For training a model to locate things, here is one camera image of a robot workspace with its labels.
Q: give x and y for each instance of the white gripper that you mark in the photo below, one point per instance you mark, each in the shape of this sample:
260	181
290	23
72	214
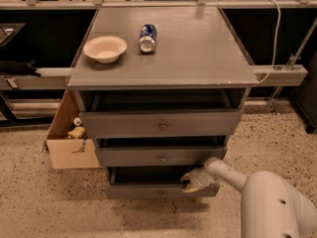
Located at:
199	178

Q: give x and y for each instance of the grey bottom drawer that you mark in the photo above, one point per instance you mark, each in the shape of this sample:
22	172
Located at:
152	182

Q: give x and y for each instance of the grey drawer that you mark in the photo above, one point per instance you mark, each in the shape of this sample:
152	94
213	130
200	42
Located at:
152	182
160	124
158	156

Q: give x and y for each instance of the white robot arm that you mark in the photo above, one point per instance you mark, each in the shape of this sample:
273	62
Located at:
271	207

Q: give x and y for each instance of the grey middle drawer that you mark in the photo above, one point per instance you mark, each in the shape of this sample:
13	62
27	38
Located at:
158	156

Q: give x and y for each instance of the grey top drawer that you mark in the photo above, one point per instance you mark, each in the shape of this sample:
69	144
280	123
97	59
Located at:
160	124

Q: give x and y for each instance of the grey drawer cabinet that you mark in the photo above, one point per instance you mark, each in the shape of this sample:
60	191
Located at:
137	81

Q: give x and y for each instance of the open cardboard box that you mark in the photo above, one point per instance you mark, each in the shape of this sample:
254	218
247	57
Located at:
65	152

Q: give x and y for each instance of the yellow object in box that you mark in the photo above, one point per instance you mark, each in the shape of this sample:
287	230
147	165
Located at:
77	133

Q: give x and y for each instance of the white bottle in box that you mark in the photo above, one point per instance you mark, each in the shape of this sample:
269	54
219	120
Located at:
77	121

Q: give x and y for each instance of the blue soda can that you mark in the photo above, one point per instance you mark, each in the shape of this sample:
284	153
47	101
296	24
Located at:
148	38

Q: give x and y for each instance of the white paper bowl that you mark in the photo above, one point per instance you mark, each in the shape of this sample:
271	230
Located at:
105	49

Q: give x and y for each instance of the grey metal rail frame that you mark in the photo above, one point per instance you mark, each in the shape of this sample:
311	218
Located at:
277	38

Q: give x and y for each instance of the black cloth on rail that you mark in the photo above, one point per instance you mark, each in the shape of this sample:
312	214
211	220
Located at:
9	67

